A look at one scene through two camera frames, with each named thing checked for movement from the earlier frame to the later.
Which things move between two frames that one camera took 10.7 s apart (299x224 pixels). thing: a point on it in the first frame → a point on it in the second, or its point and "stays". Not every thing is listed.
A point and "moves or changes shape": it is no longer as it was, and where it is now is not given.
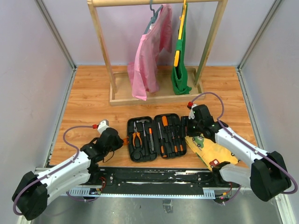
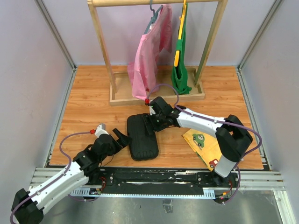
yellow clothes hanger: (180, 35) stays
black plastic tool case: (162, 135) moves or changes shape
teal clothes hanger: (154, 17) stays
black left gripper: (119, 143) stays
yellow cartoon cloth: (212, 152) stays
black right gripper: (189, 132) → (156, 129)
